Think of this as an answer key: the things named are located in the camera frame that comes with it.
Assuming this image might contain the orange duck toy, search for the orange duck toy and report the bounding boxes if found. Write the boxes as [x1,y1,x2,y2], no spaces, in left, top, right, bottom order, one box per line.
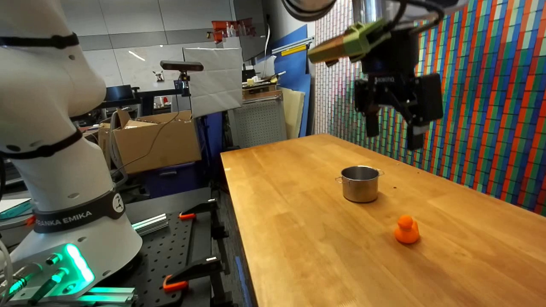
[393,213,424,248]

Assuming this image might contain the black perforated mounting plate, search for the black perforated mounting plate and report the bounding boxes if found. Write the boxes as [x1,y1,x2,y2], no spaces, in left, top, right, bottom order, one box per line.
[93,196,245,307]

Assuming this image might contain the brown cardboard box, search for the brown cardboard box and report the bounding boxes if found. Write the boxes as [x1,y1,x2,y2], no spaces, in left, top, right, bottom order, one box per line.
[98,109,205,176]

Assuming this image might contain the short aluminium profile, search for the short aluminium profile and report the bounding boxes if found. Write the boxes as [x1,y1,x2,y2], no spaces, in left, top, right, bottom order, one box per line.
[130,212,171,237]

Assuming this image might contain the blue upright board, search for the blue upright board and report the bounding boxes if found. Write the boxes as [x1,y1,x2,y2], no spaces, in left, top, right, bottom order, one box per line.
[275,24,316,138]

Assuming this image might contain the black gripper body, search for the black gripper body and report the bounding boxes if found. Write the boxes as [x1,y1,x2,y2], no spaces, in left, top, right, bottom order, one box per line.
[352,29,446,128]

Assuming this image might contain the white flat panel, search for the white flat panel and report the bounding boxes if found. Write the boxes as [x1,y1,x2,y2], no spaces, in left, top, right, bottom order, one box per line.
[182,45,246,120]

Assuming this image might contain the aluminium rail under robot base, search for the aluminium rail under robot base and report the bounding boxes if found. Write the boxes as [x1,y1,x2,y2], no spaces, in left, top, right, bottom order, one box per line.
[0,285,139,307]

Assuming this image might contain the orange black clamp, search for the orange black clamp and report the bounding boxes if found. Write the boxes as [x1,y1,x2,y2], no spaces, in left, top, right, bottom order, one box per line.
[161,256,226,297]
[178,200,221,224]

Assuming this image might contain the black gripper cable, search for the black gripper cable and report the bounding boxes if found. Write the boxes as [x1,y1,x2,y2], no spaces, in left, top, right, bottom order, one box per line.
[391,0,449,33]

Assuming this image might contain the cream foam panel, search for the cream foam panel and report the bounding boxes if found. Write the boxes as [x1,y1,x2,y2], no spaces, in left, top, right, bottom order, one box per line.
[282,87,308,140]

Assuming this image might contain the blue storage bin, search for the blue storage bin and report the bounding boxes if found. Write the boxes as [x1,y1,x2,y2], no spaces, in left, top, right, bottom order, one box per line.
[141,162,202,200]

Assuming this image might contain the silver metal bowl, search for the silver metal bowl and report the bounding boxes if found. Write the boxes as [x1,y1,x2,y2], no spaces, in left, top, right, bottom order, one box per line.
[340,164,383,205]

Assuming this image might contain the red tool on shelf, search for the red tool on shelf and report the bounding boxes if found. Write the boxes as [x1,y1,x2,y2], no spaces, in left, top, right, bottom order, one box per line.
[211,17,257,46]

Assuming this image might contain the black camera on stand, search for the black camera on stand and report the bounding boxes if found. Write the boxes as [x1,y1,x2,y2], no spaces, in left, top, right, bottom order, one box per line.
[159,60,207,97]

